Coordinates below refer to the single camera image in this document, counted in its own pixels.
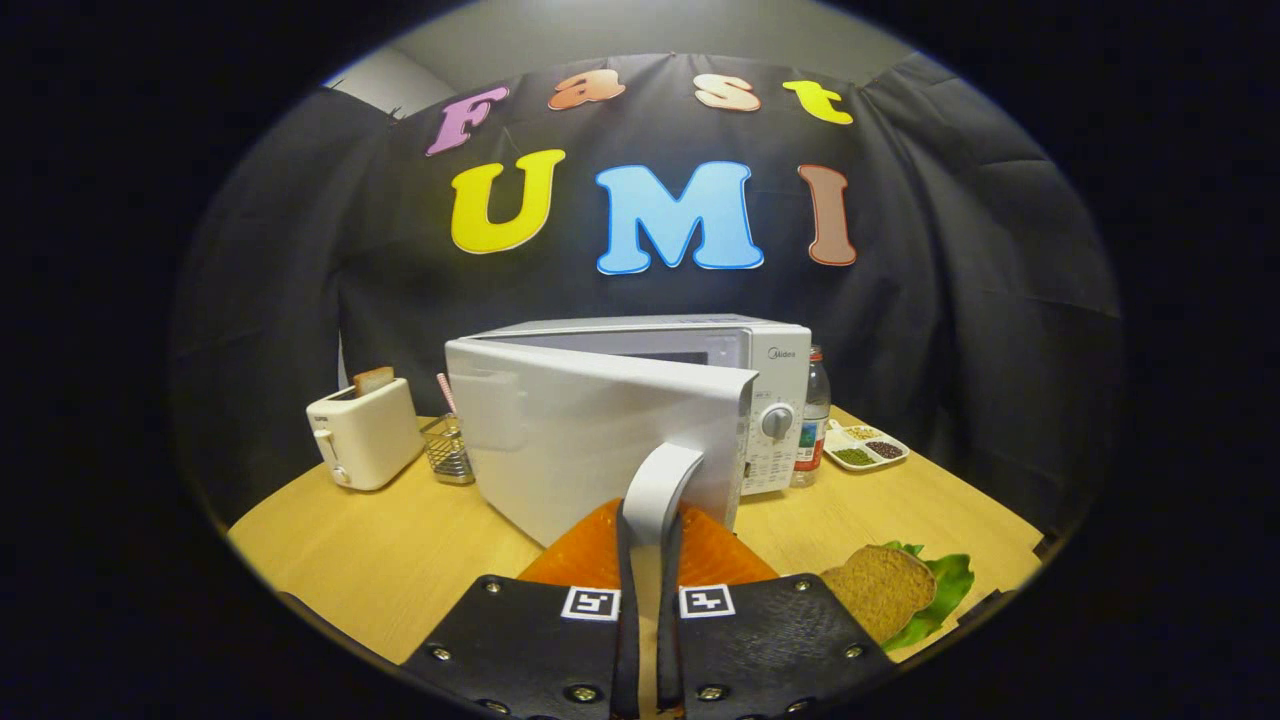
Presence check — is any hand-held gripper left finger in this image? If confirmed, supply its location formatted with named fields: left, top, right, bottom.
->
left=400, top=498, right=641, bottom=720

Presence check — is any brown bread lettuce sandwich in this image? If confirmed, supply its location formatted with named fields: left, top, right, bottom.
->
left=820, top=541, right=976, bottom=653

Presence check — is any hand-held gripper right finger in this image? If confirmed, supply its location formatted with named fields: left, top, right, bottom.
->
left=655, top=505, right=896, bottom=720

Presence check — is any clear plastic water bottle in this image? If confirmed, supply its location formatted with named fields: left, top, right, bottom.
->
left=790, top=346, right=833, bottom=489

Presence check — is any wire mesh basket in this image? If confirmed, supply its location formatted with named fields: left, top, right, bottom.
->
left=420, top=413, right=476, bottom=486

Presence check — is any white microwave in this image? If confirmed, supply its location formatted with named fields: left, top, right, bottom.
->
left=444, top=314, right=813, bottom=713

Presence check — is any white divided bean tray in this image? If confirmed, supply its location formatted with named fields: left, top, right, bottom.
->
left=824, top=420, right=911, bottom=473

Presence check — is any black backdrop cloth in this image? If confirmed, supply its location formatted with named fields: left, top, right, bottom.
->
left=168, top=52, right=1126, bottom=531

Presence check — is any white toaster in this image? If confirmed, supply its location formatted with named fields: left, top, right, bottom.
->
left=306, top=377, right=426, bottom=492

